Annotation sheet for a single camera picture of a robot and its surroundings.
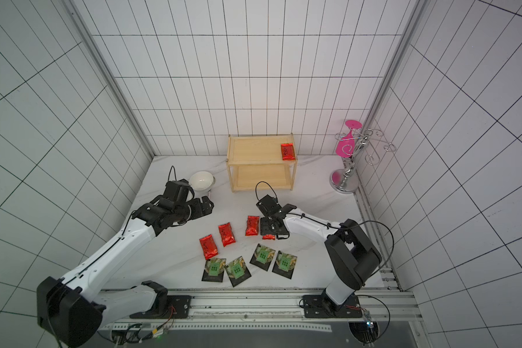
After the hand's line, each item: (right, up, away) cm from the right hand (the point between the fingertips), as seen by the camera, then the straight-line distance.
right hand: (263, 229), depth 89 cm
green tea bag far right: (+8, -12, -8) cm, 16 cm away
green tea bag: (-10, -14, -8) cm, 19 cm away
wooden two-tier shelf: (-1, +29, +1) cm, 29 cm away
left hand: (-24, +9, -9) cm, 27 cm away
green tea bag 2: (-1, -10, -6) cm, 11 cm away
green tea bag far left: (-19, -13, -8) cm, 25 cm away
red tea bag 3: (-5, +1, +1) cm, 5 cm away
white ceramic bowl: (-30, +20, +15) cm, 39 cm away
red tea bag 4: (-15, -1, -1) cm, 15 cm away
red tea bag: (+11, +33, +3) cm, 35 cm away
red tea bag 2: (+2, -3, -2) cm, 4 cm away
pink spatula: (+34, +34, -4) cm, 48 cm away
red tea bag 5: (-22, -6, -4) cm, 23 cm away
